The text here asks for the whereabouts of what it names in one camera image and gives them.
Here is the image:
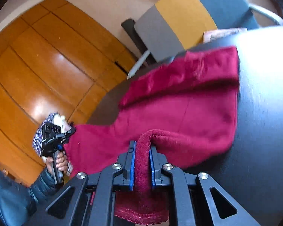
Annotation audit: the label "crimson red knit sweater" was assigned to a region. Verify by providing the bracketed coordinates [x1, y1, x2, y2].
[65, 47, 239, 225]

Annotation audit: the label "person's left hand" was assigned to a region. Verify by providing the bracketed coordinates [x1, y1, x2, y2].
[45, 152, 68, 175]

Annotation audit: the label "grey striped knit garment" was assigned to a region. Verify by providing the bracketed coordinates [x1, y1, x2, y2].
[32, 112, 72, 157]

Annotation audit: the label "dark blue jacket sleeve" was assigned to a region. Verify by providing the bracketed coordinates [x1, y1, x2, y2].
[0, 168, 63, 225]

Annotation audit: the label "wooden panelled wardrobe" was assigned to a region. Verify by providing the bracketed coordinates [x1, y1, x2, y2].
[0, 0, 138, 186]

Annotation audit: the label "grey yellow blue armchair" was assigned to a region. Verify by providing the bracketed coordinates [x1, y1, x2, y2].
[121, 0, 283, 78]

